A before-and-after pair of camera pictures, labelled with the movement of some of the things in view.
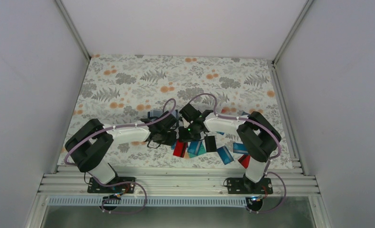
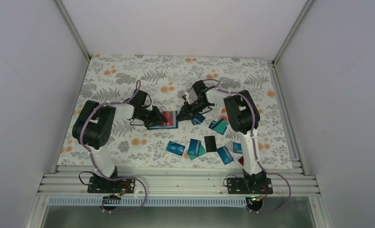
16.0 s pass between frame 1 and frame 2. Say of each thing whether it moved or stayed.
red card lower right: stayed
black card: stayed
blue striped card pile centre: stayed
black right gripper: moved
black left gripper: moved
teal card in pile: stayed
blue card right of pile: stayed
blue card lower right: stayed
